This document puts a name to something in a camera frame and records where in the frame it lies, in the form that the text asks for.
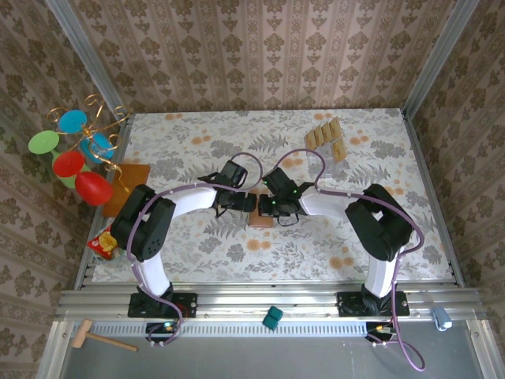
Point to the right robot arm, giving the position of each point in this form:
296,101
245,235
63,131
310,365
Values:
378,225

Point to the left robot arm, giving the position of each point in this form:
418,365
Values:
146,237

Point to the tan credit card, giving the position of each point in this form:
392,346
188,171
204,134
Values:
319,136
335,127
311,141
327,131
340,149

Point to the floral table cover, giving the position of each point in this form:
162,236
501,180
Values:
244,260

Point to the orange wooden board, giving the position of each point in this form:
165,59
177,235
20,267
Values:
136,175

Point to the teal box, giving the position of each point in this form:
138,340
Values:
272,317

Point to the small red white object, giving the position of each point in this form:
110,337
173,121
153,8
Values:
103,244

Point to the red plastic glass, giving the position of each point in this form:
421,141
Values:
69,163
94,188

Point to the blue plastic glass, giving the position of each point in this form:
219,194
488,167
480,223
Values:
98,149
73,121

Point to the small circuit board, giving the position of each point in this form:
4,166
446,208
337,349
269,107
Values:
376,329
159,327

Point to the grey metal tray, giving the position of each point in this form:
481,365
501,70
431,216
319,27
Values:
256,359

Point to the white blue clip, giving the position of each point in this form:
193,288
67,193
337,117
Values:
442,319

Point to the wooden mallet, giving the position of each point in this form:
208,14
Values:
83,333

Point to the green plastic glass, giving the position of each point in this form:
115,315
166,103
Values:
43,142

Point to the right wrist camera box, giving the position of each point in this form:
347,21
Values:
278,179

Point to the aluminium rail frame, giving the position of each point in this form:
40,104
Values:
236,302

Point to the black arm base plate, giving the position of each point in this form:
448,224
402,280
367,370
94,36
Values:
345,306
189,306

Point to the aluminium corner post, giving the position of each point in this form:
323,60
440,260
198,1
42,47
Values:
84,51
441,51

